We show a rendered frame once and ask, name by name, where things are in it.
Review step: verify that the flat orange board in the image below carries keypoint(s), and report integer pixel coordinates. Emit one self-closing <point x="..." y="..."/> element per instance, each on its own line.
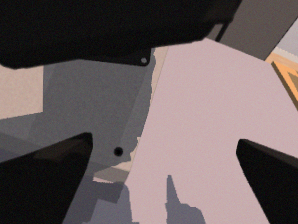
<point x="289" y="79"/>

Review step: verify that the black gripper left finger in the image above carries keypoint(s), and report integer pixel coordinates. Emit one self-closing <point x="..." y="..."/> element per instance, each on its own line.
<point x="38" y="187"/>

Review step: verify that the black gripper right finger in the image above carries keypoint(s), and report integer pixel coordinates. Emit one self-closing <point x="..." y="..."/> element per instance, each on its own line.
<point x="273" y="178"/>

